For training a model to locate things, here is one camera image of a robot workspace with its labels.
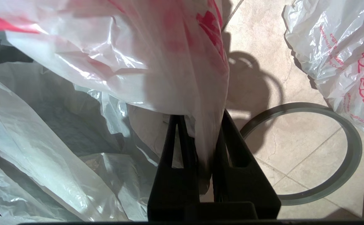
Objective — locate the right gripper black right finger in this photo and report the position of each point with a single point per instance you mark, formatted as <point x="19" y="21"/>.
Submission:
<point x="244" y="181"/>

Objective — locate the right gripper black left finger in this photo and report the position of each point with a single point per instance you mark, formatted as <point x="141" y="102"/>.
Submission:
<point x="172" y="184"/>

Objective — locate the white red-printed plastic bag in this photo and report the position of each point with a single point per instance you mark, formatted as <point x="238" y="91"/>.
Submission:
<point x="107" y="62"/>
<point x="344" y="56"/>

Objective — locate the grey round trash bin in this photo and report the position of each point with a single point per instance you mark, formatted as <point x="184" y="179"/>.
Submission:
<point x="0" y="50"/>

